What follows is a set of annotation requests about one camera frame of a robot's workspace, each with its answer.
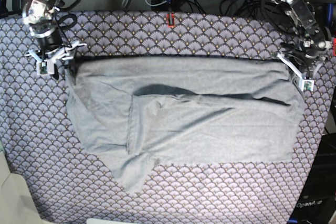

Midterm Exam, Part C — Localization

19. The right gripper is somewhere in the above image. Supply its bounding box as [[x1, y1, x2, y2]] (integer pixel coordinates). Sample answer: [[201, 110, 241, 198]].
[[36, 31, 63, 56]]

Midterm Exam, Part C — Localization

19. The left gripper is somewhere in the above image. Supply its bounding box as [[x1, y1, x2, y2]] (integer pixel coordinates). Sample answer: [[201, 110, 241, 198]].
[[288, 44, 328, 74]]

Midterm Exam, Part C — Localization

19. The light grey T-shirt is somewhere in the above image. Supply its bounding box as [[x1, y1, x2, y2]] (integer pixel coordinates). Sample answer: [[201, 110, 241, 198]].
[[66, 57, 305, 193]]

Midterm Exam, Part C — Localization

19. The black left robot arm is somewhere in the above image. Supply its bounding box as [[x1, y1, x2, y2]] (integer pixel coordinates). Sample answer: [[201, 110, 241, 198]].
[[261, 0, 332, 77]]

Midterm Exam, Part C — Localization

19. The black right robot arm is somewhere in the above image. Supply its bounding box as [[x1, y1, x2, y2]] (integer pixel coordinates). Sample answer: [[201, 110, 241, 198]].
[[22, 0, 62, 57]]

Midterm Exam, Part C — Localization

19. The red table clamp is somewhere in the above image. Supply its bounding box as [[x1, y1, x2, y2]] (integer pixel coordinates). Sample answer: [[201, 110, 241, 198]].
[[166, 12, 175, 28]]

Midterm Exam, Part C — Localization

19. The black OpenArm box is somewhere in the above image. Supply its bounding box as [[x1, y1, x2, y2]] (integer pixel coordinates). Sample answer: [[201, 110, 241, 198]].
[[287, 133, 335, 223]]

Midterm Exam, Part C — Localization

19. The white plastic bin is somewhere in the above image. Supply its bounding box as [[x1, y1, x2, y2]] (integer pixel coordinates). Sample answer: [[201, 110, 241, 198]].
[[1, 152, 43, 223]]

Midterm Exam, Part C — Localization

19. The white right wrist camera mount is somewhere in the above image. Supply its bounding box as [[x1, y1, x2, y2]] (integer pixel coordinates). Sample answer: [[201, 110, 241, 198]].
[[25, 40, 87, 76]]

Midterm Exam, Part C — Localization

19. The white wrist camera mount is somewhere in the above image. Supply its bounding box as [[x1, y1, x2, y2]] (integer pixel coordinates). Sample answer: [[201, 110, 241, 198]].
[[25, 40, 87, 76], [277, 53, 314, 92]]

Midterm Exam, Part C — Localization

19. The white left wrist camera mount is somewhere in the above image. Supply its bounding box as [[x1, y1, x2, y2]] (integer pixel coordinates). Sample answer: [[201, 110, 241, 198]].
[[277, 53, 314, 92]]

